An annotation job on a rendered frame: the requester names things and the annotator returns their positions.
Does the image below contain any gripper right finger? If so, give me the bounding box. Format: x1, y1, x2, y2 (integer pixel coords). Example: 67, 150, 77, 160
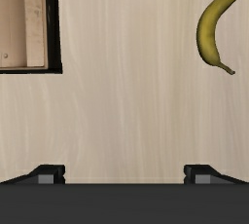
183, 164, 249, 185

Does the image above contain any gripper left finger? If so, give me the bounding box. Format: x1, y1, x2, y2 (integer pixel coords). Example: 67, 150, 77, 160
0, 164, 66, 185

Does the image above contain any yellow banana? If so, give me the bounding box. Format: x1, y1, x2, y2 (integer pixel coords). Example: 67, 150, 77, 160
196, 0, 238, 76

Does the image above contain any wooden box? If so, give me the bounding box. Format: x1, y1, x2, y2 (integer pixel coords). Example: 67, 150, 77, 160
0, 0, 63, 75

